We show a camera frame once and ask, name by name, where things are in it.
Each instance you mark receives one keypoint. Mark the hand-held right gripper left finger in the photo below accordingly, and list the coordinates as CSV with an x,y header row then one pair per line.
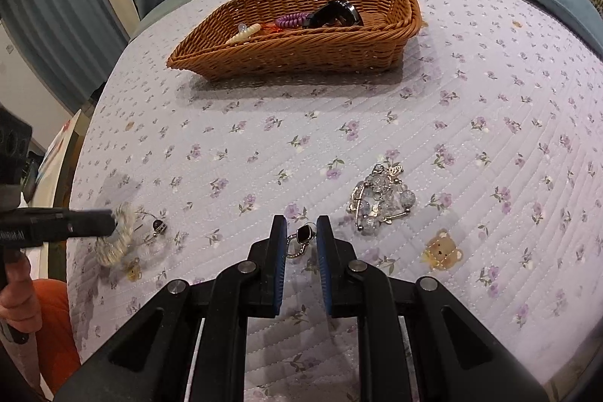
x,y
280,265

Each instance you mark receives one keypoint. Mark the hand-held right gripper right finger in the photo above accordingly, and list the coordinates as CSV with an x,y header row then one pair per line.
x,y
325,265

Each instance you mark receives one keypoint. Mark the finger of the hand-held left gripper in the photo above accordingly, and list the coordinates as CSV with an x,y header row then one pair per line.
x,y
61,225

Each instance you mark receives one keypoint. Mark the brown wicker basket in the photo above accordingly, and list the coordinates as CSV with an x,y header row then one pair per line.
x,y
292,39

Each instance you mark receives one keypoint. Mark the black watch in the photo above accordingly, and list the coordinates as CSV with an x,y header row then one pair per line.
x,y
332,13

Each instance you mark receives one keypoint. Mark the person's left hand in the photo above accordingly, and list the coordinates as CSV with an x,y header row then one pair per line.
x,y
19,289

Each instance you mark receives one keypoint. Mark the small bear charm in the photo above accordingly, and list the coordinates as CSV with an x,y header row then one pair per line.
x,y
134,271

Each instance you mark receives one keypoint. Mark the person's orange clothing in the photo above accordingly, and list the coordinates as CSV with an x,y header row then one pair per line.
x,y
54,329

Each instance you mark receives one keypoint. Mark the gold bear brooch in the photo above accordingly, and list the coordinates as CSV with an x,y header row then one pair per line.
x,y
440,249

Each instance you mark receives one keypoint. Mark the teal bench cushion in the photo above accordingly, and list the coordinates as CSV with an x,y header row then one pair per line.
x,y
165,4

